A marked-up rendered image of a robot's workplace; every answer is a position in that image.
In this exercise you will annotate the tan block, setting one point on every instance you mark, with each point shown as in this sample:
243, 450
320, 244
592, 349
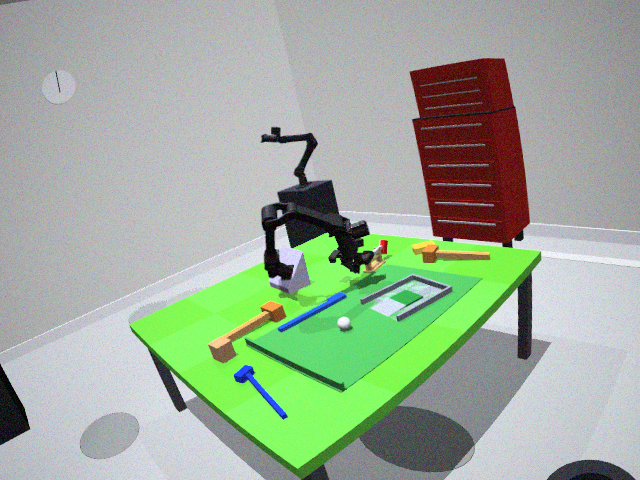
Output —
222, 349

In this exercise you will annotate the white golf ball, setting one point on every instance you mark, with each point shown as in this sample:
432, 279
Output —
343, 323

